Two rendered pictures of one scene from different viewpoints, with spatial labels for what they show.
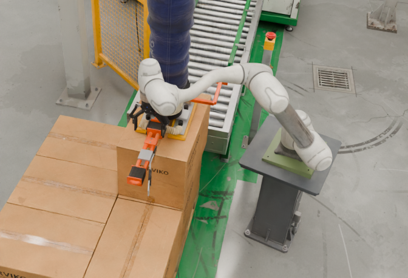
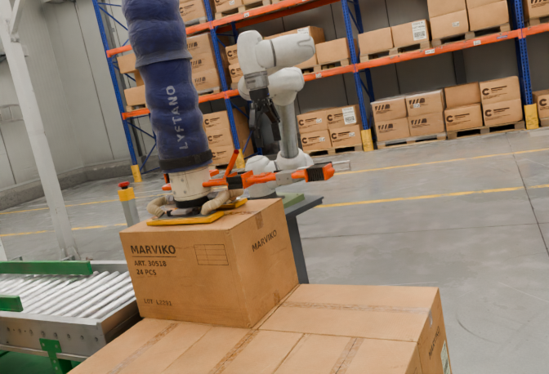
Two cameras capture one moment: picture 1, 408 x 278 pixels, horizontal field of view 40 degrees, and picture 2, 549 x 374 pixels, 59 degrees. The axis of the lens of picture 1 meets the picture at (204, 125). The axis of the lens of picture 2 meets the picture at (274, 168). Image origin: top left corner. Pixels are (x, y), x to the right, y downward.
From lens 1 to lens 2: 294 cm
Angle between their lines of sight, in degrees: 68
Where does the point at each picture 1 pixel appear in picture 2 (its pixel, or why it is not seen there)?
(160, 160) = (266, 215)
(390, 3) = (69, 242)
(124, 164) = (243, 256)
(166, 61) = (194, 101)
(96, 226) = (308, 340)
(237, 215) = not seen: hidden behind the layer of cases
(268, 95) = (292, 70)
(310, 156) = (305, 158)
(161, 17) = (178, 37)
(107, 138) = (127, 349)
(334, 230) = not seen: hidden behind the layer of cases
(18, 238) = not seen: outside the picture
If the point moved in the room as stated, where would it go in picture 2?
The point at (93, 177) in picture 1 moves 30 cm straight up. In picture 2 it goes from (204, 353) to (185, 274)
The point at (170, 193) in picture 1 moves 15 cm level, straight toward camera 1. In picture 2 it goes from (285, 267) to (319, 264)
